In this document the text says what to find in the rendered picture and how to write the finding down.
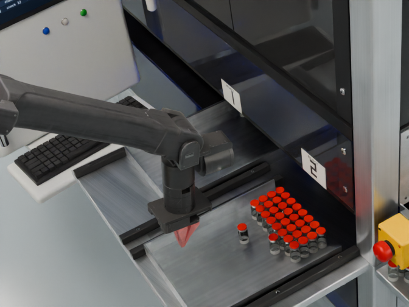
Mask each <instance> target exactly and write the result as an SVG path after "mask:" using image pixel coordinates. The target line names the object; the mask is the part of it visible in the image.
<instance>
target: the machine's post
mask: <svg viewBox="0 0 409 307"><path fill-rule="evenodd" d="M349 16H350V36H351V77H352V117H353V138H354V178H355V218H356V239H357V247H358V248H359V249H360V256H361V257H362V258H363V259H364V260H365V261H366V262H367V263H368V264H369V270H368V271H366V272H365V273H363V274H361V275H359V276H358V277H357V279H358V307H396V295H395V294H394V293H393V292H392V291H391V290H390V289H388V288H387V287H386V286H385V285H384V284H383V283H382V282H381V281H380V280H379V279H378V278H377V277H376V270H377V269H379V268H381V267H383V266H384V265H386V264H388V261H387V262H385V263H383V262H380V261H379V260H378V259H377V258H376V256H375V255H374V252H373V249H372V248H373V246H374V244H375V243H377V242H378V241H379V224H380V223H382V222H383V221H385V220H387V219H389V218H391V217H393V216H394V215H396V214H398V191H399V130H400V70H401V38H402V0H349Z"/></svg>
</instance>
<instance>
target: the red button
mask: <svg viewBox="0 0 409 307"><path fill-rule="evenodd" d="M372 249H373V252H374V255H375V256H376V258H377V259H378V260H379V261H380V262H383V263H385V262H387V261H389V260H391V259H392V257H393V253H392V251H391V249H390V247H389V245H388V244H387V243H386V242H384V241H379V242H377V243H375V244H374V246H373V248H372Z"/></svg>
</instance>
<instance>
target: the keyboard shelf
mask: <svg viewBox="0 0 409 307"><path fill-rule="evenodd" d="M132 97H133V98H135V99H136V100H137V101H138V102H140V103H141V104H142V105H144V106H146V107H147V108H148V109H150V108H153V107H152V106H151V105H149V104H148V103H146V102H145V101H144V100H142V99H141V98H140V97H138V96H132ZM154 109H155V108H154ZM57 135H58V134H54V133H47V134H45V135H43V136H42V137H40V138H38V139H36V140H35V141H32V142H31V143H29V144H27V145H25V146H24V147H26V148H27V149H28V150H29V151H30V150H32V149H33V148H35V147H36V148H37V146H39V145H40V144H43V143H44V142H46V141H49V139H51V138H55V136H57ZM120 147H122V146H121V145H117V144H110V145H108V146H107V147H104V148H103V149H101V150H99V151H98V152H96V153H94V154H92V155H91V156H89V157H88V158H85V159H84V160H82V161H80V162H79V163H77V164H75V165H73V166H72V167H70V168H68V169H67V170H65V171H63V172H61V173H59V174H58V175H56V176H55V177H52V178H51V179H49V180H48V181H46V182H44V183H42V184H41V185H39V186H37V185H36V184H34V182H33V181H31V179H30V178H29V177H28V176H27V175H26V174H25V173H24V172H23V171H22V170H21V169H20V168H19V167H18V166H17V165H16V164H15V162H14V163H12V164H10V165H8V166H7V170H8V172H9V174H10V175H11V176H12V177H13V178H14V179H15V180H16V181H17V182H18V183H19V184H20V185H21V186H22V187H23V188H24V189H25V190H26V191H27V192H28V193H29V194H30V196H31V197H32V198H33V199H34V200H35V201H36V202H37V203H44V202H45V201H47V200H49V199H51V198H52V197H54V196H56V195H57V194H59V193H61V192H62V191H64V190H66V189H68V188H69V187H71V186H72V185H74V184H76V183H77V181H76V179H75V178H74V177H73V175H72V172H71V171H72V170H73V169H75V168H77V167H79V166H81V165H83V164H85V163H88V162H90V161H92V160H94V159H96V158H99V157H101V156H102V155H105V154H107V153H109V152H111V151H114V150H116V149H118V148H120Z"/></svg>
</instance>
